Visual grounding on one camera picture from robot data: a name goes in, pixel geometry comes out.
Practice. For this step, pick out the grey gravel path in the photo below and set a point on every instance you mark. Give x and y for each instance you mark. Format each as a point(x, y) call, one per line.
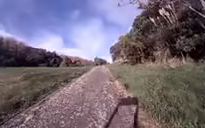
point(86, 100)

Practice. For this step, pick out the row of trees and bushes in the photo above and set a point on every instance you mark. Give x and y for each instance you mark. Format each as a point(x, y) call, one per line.
point(170, 33)

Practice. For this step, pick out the grass verge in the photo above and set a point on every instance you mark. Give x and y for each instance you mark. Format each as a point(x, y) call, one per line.
point(173, 93)

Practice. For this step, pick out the green grass field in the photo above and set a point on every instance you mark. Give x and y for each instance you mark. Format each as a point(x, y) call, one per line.
point(26, 83)

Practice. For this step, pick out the wood of dark trees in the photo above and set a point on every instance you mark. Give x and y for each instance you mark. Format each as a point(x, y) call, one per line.
point(20, 53)

